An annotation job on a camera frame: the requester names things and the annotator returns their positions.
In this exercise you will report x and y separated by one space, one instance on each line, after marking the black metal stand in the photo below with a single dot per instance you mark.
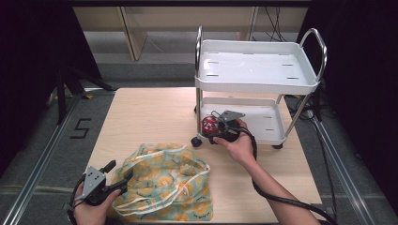
67 84

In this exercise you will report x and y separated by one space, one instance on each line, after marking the metal floor rail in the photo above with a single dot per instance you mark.
34 168
341 168

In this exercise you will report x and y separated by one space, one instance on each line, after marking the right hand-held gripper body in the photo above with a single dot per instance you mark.
230 125

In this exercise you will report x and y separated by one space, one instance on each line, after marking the wooden shelf unit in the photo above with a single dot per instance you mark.
169 18

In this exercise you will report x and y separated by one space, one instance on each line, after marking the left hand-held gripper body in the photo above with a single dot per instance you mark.
94 184

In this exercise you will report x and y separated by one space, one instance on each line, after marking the red can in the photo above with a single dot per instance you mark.
210 125

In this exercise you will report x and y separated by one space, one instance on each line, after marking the person's left hand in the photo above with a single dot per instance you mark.
92 212

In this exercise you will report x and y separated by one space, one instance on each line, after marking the green yellow patterned cloth bag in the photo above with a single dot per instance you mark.
162 187

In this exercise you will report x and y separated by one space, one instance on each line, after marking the white two-tier cart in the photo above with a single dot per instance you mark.
250 67

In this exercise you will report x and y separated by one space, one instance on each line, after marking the person's right hand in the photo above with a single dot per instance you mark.
239 150

